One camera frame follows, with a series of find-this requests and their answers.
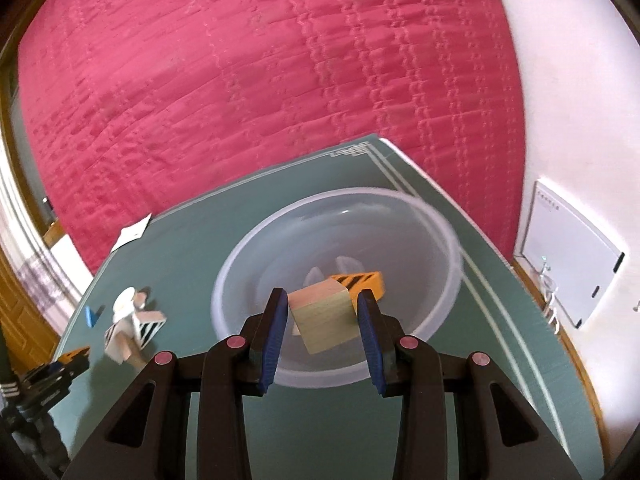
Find black white striped block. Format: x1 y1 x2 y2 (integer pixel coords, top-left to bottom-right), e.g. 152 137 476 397
136 311 167 349

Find white paper card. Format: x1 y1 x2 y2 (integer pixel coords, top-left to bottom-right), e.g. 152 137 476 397
110 213 152 252

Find red quilted blanket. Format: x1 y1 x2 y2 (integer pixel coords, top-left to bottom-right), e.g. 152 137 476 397
17 0 526 276

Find white curtain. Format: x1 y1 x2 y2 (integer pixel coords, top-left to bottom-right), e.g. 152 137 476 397
0 135 86 301

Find plain wooden cube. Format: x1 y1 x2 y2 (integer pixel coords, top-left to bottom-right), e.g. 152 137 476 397
287 280 362 356

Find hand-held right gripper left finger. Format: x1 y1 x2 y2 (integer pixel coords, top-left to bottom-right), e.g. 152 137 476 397
62 287 290 480

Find wooden door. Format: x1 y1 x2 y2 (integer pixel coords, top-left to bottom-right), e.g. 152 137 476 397
0 245 61 376

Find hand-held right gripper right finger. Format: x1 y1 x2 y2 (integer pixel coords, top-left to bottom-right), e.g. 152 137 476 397
354 290 583 480

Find white wall box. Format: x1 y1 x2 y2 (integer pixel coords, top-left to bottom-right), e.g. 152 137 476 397
515 180 627 331

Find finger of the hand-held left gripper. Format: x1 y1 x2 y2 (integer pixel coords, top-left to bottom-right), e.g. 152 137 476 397
22 354 91 403

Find light wooden block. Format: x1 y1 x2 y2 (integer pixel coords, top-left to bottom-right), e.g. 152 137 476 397
104 327 147 367

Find clear plastic basin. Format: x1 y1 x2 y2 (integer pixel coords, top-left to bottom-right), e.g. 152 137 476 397
211 187 465 388

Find white cables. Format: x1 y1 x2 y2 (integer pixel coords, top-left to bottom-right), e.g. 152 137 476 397
537 255 562 336

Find orange black-striped block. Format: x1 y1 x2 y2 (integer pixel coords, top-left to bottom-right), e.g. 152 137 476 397
327 271 387 303

